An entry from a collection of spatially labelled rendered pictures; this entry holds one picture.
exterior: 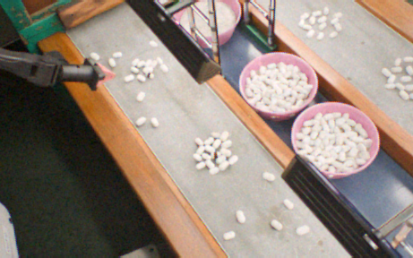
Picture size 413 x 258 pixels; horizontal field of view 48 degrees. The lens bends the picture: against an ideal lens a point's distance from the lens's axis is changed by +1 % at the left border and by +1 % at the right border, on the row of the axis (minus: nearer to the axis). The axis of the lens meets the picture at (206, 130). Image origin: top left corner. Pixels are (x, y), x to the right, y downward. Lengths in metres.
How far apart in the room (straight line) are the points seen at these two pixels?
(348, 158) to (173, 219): 0.58
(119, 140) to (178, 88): 0.29
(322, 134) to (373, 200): 0.25
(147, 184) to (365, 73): 0.84
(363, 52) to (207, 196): 0.78
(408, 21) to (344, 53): 0.26
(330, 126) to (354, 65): 0.27
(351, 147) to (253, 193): 0.35
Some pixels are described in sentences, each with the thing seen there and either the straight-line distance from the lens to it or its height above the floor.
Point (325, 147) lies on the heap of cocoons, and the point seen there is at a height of 0.73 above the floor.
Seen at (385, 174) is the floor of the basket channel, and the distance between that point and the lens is 1.58.
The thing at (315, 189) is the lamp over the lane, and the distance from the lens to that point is 1.04.
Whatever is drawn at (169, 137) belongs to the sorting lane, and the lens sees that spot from 1.54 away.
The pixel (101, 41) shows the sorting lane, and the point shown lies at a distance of 1.89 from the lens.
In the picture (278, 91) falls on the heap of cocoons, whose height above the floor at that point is 0.74.
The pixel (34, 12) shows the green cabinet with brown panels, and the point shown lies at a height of 0.87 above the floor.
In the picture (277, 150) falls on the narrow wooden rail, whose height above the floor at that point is 0.76.
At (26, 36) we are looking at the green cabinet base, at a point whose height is 0.81.
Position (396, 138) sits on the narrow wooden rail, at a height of 0.76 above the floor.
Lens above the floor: 2.03
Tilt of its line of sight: 57 degrees down
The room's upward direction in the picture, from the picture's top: 10 degrees counter-clockwise
